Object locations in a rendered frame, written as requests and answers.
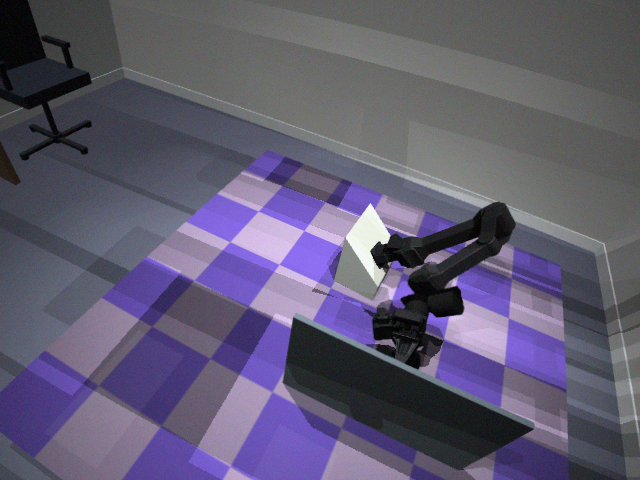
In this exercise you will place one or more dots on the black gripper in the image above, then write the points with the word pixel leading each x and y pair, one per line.
pixel 408 337

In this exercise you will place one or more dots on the dark grey flat panel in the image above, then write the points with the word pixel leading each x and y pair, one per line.
pixel 399 401

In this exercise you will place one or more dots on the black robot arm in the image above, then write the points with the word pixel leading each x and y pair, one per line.
pixel 492 225

